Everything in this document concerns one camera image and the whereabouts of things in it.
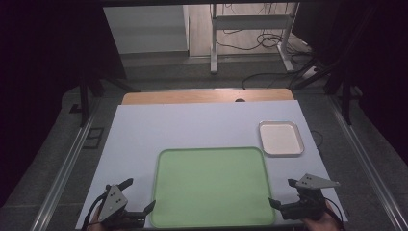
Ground long black floor cable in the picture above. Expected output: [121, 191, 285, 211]
[241, 65, 314, 90]

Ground person's left hand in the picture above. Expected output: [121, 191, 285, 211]
[86, 214, 109, 231]

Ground large green tray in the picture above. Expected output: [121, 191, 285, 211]
[149, 146, 277, 229]

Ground aluminium rail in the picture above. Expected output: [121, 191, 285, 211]
[29, 95, 102, 231]
[326, 95, 408, 231]

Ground black metal stand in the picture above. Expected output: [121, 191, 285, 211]
[292, 6, 378, 127]
[77, 70, 142, 128]

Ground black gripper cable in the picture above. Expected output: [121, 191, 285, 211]
[323, 196, 346, 231]
[80, 192, 110, 231]

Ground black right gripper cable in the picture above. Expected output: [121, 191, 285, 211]
[323, 196, 346, 231]

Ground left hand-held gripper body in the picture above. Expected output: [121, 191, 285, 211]
[95, 184, 147, 230]

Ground wooden table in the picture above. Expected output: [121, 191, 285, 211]
[120, 88, 295, 106]

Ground black floor plate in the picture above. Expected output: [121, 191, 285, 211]
[82, 126, 106, 150]

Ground small white metal-rimmed tray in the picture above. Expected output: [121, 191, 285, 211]
[258, 119, 306, 159]

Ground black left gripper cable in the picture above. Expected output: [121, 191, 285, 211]
[80, 192, 110, 231]

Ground white power strip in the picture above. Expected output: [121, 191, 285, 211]
[300, 65, 320, 81]

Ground tangled black floor cables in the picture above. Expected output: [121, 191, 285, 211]
[214, 3, 314, 57]

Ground white desk frame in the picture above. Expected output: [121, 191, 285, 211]
[209, 2, 301, 76]

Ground white cabinet panel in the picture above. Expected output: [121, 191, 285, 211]
[102, 4, 191, 56]

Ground white table mat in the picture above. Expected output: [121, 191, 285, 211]
[74, 99, 349, 231]

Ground person's right hand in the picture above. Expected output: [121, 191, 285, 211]
[301, 205, 344, 231]

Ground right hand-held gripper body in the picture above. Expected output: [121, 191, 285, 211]
[279, 173, 342, 222]

